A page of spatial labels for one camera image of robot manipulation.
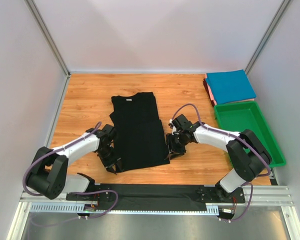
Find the aluminium frame post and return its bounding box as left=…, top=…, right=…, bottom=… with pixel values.
left=25, top=0, right=70, bottom=77
left=244, top=0, right=293, bottom=75

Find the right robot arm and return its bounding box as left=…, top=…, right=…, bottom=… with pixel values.
left=166, top=114, right=272, bottom=200

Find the slotted cable duct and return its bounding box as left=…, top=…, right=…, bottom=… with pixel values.
left=29, top=202, right=235, bottom=215

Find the green plastic tray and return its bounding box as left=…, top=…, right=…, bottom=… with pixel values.
left=213, top=101, right=286, bottom=168

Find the black t-shirt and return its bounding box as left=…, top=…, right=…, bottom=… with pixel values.
left=109, top=92, right=170, bottom=172

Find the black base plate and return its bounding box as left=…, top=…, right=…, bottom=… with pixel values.
left=64, top=183, right=246, bottom=212

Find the dark red folded t-shirt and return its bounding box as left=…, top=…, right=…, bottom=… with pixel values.
left=203, top=78, right=209, bottom=93

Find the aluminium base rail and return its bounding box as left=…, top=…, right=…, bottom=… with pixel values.
left=19, top=185, right=294, bottom=207

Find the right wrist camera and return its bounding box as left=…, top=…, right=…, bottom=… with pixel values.
left=168, top=119, right=175, bottom=130

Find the right aluminium frame post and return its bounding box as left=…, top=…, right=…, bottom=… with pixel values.
left=244, top=0, right=293, bottom=75

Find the left aluminium frame post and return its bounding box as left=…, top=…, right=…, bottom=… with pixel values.
left=25, top=0, right=70, bottom=77

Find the pink folded t-shirt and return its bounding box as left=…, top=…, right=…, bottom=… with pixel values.
left=206, top=84, right=255, bottom=107

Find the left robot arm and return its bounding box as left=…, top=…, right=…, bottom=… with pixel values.
left=22, top=122, right=121, bottom=200

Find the blue folded t-shirt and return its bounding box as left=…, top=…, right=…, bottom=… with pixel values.
left=206, top=69, right=257, bottom=105

